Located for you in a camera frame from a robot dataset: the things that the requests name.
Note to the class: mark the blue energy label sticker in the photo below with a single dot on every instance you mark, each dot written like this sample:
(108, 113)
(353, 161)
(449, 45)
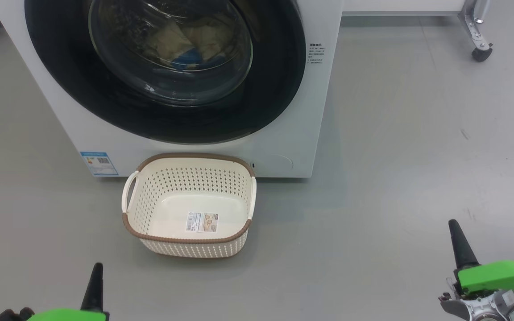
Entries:
(99, 163)

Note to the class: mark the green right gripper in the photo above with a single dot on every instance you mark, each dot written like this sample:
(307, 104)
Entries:
(498, 276)

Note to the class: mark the cream garment with blue patch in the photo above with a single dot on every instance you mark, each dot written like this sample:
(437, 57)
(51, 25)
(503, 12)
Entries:
(199, 40)

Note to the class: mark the metal leg with caster wheel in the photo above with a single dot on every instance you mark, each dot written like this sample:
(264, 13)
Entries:
(475, 26)

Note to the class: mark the white basket product label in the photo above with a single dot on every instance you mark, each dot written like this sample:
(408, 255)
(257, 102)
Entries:
(201, 222)

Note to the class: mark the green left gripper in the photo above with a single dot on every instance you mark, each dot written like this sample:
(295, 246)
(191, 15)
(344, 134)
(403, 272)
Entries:
(69, 315)

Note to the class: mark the black round glass washer door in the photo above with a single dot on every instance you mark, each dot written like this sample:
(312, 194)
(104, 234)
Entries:
(275, 80)

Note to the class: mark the white front-load washing machine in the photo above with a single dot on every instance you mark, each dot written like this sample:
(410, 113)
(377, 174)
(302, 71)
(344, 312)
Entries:
(315, 111)

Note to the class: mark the cream perforated laundry basket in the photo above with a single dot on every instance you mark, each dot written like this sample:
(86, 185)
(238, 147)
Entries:
(150, 187)

